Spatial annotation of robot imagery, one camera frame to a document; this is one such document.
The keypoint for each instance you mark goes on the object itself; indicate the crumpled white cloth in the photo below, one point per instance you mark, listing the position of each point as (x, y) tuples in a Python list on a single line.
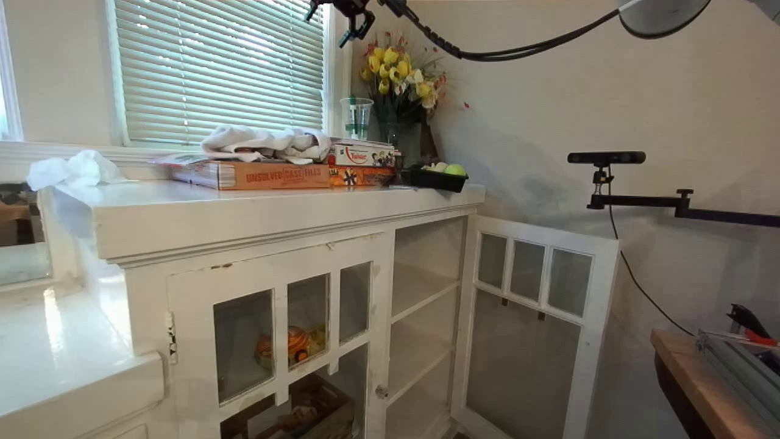
[(73, 171)]

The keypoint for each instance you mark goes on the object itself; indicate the red black tool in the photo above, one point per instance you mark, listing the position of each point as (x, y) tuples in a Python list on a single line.
[(752, 321)]

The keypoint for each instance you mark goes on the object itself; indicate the white printed game box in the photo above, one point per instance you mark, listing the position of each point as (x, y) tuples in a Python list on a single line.
[(366, 154)]

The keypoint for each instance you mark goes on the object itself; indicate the low white drawer cabinet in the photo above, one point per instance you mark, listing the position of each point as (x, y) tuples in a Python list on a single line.
[(65, 358)]

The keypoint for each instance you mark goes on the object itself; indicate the white glass cabinet door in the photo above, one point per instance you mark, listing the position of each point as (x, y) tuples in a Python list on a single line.
[(598, 325)]

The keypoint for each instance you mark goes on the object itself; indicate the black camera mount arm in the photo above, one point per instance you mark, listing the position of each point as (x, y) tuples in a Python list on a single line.
[(649, 202)]

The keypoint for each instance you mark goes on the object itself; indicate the grey metal equipment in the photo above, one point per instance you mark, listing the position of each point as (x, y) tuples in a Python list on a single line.
[(745, 375)]

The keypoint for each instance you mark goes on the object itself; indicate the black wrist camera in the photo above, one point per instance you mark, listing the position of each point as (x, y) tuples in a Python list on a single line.
[(349, 13)]

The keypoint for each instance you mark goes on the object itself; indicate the dark flower vase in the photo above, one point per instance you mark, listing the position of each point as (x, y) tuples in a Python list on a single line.
[(411, 138)]

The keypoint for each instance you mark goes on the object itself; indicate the black stereo camera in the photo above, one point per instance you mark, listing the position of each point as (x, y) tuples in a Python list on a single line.
[(606, 158)]

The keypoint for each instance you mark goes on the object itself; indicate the clear plastic cup green band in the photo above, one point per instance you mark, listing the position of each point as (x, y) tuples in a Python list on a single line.
[(357, 123)]

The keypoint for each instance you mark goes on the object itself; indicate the black tray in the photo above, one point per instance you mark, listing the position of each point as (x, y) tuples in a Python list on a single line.
[(435, 185)]

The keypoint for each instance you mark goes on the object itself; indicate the wooden table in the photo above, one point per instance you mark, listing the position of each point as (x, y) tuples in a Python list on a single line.
[(690, 381)]

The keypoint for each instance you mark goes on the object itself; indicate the orange toy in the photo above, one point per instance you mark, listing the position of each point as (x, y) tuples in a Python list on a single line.
[(296, 346)]

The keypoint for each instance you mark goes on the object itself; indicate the tall white glass-door cabinet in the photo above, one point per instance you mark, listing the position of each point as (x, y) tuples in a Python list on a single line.
[(203, 220)]

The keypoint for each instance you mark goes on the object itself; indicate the yellow flower bouquet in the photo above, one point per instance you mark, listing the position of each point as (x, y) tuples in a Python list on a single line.
[(398, 75)]

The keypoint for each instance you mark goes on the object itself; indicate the wide white window blinds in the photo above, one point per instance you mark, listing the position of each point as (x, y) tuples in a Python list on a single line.
[(220, 75)]

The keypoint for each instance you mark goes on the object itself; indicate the brown basket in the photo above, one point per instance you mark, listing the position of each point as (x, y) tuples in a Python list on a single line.
[(317, 407)]

